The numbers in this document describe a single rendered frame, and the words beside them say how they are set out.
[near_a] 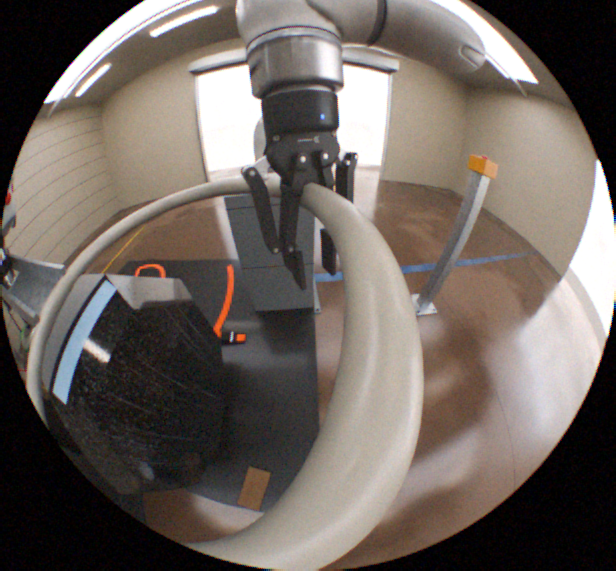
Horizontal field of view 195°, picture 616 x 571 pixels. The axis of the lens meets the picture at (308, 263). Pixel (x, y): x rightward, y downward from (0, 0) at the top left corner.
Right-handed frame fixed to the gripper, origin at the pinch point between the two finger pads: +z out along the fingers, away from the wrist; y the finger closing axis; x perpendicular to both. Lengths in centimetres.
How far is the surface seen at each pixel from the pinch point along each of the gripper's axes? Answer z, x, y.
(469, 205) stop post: 10, -3, -98
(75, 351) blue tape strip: 1, -4, 51
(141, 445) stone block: 23, 10, 54
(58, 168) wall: -190, -465, 423
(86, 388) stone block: 5, 2, 50
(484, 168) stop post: -11, 0, -96
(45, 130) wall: -318, -423, 430
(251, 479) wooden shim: 79, 27, 53
